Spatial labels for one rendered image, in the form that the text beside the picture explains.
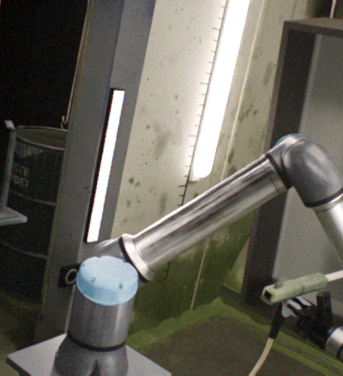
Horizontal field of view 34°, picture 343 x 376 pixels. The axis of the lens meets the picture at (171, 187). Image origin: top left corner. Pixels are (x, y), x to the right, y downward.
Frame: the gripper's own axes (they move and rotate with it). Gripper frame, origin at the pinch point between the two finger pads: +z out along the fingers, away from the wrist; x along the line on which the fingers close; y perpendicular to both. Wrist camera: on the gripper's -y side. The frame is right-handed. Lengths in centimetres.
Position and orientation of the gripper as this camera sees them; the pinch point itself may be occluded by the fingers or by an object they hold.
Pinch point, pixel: (286, 294)
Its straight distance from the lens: 190.6
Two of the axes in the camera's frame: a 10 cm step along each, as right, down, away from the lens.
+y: -2.5, 8.9, 3.8
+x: 7.3, -0.8, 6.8
